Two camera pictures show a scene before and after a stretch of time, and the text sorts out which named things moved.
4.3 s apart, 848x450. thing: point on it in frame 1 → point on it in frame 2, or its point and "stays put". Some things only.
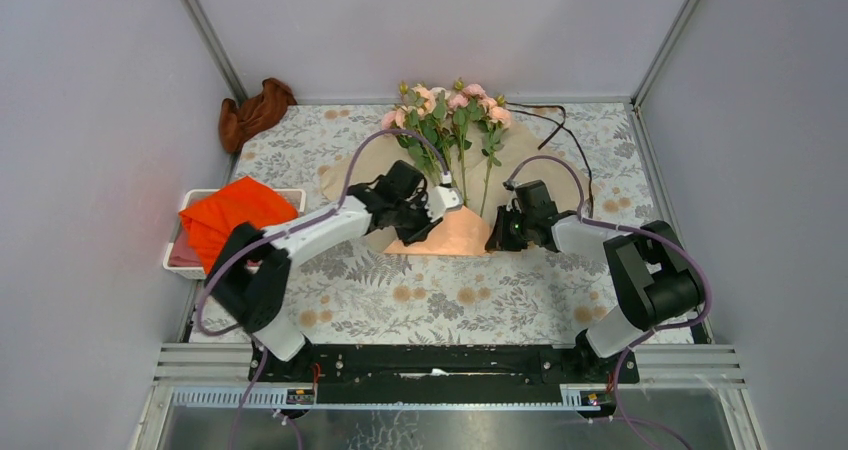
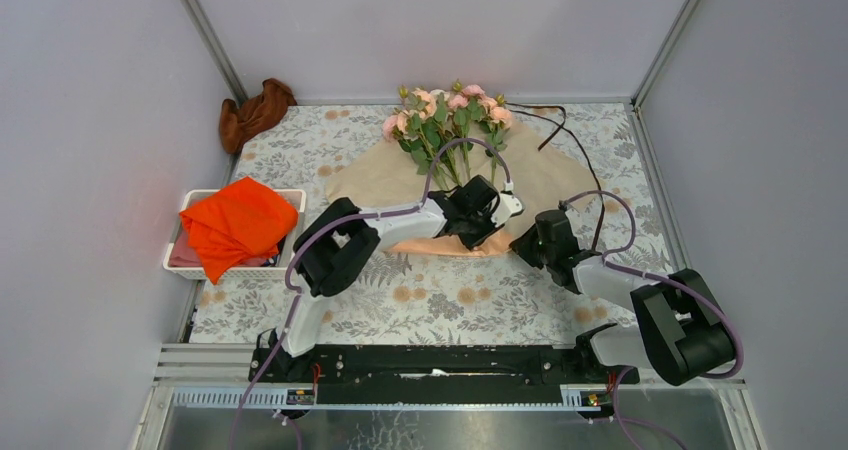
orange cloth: [209, 220] stays put
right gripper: [499, 241] → [521, 245]
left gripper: [418, 234] → [486, 227]
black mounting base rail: [443, 373] stays put
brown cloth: [255, 113] stays put
